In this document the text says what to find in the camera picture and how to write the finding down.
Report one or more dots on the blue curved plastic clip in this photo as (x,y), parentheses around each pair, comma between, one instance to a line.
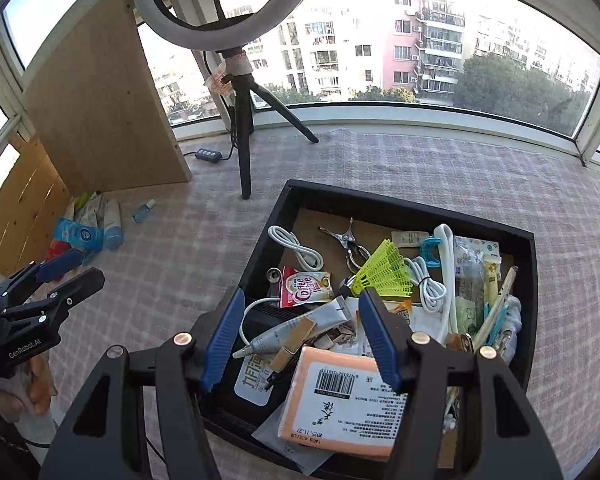
(432,252)

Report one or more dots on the white paper packet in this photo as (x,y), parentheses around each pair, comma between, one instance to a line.
(285,440)

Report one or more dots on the clear plastic packet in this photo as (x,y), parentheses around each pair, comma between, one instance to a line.
(475,257)

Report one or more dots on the wooden board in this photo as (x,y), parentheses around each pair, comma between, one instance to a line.
(105,110)

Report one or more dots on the grey tube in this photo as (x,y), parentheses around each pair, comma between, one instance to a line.
(320,317)

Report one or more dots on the blue tissue packet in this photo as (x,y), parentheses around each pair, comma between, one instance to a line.
(80,235)

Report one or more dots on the orange white paper tag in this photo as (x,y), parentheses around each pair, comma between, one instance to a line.
(219,80)

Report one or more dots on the white blue lotion bottle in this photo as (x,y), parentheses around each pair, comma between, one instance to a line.
(112,225)

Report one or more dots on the wooden clothespin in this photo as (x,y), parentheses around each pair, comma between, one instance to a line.
(292,345)

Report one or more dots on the small beige sachet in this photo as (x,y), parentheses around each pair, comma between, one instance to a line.
(410,238)

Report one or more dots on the apartment building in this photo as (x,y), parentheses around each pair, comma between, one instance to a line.
(430,45)

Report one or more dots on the green tree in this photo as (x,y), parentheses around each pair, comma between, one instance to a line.
(520,90)

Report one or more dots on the person's left hand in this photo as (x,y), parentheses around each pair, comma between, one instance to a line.
(40,385)

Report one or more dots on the black power bank white label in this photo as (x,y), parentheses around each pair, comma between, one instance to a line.
(252,385)

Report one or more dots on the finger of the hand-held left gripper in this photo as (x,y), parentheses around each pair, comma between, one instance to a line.
(60,265)
(80,285)

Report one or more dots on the wooden cabinet panel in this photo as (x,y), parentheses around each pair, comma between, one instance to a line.
(25,210)

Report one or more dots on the light blue clothespin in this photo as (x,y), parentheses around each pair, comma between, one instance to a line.
(495,322)

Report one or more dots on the black storage box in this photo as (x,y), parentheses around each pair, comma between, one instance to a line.
(260,255)

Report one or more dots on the white window frame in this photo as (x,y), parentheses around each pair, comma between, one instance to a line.
(430,115)

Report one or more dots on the pen in clear wrapper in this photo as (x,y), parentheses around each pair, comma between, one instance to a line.
(500,295)

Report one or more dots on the cotton swabs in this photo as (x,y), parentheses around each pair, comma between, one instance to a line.
(451,410)

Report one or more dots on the yellow plastic shuttlecock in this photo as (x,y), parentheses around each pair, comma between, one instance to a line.
(385,270)

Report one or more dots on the small blue bottle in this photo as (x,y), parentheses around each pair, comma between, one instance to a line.
(144,212)

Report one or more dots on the white printed sachets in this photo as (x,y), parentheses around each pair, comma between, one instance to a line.
(96,210)

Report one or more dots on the black tripod stand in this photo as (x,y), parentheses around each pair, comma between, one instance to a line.
(244,160)

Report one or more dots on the red white creamer sachet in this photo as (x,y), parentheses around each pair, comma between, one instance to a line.
(307,287)

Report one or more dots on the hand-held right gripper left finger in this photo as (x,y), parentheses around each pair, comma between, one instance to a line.
(227,340)

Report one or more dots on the white cloth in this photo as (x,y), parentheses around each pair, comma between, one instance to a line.
(512,325)

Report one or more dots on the silver metal clip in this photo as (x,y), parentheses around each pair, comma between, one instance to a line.
(350,240)

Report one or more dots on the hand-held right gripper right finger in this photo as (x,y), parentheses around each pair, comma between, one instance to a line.
(377,340)

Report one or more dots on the yellow white stick packet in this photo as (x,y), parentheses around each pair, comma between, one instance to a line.
(491,280)

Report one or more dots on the peach barcode packet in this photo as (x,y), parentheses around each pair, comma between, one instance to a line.
(340,405)

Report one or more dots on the pale green packet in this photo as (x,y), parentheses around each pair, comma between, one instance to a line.
(467,312)

